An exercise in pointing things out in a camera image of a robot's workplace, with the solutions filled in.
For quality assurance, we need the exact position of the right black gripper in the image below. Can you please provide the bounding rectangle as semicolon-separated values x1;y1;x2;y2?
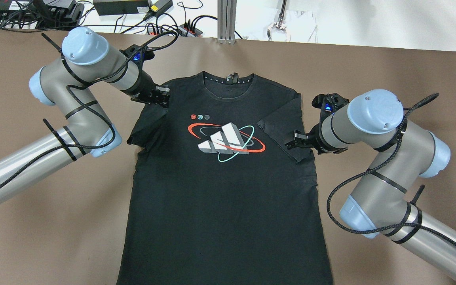
285;125;325;153

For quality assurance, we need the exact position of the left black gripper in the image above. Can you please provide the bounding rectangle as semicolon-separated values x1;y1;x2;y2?
131;75;170;108

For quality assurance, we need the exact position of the black printed t-shirt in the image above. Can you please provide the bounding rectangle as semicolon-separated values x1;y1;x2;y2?
116;72;334;285

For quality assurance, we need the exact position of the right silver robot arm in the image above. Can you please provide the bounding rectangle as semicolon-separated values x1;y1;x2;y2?
286;89;456;280

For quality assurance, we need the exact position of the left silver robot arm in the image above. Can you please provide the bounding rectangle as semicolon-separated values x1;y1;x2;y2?
0;27;163;205

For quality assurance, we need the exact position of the red black power strip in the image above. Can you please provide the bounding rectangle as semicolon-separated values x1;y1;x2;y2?
179;21;204;37

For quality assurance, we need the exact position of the black power adapter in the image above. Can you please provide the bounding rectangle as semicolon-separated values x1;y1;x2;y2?
93;0;151;16

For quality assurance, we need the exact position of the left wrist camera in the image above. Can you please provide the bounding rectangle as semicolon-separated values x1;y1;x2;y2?
119;44;155;63

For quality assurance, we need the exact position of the aluminium frame post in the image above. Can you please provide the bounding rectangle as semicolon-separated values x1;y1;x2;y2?
217;0;237;44

